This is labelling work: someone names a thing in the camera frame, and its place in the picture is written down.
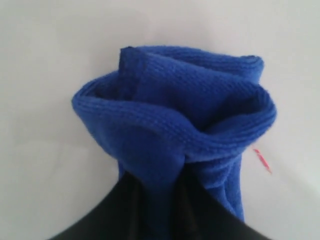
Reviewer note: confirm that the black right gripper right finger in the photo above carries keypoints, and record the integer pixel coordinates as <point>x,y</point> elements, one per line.
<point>207,203</point>

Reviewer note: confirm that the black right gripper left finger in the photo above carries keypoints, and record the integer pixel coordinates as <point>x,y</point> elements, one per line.
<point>117,217</point>

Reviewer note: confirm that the blue cloth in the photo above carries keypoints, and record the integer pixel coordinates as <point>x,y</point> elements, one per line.
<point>170,107</point>

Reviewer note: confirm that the white board with aluminium frame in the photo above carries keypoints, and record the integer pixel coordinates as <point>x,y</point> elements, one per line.
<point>52,172</point>

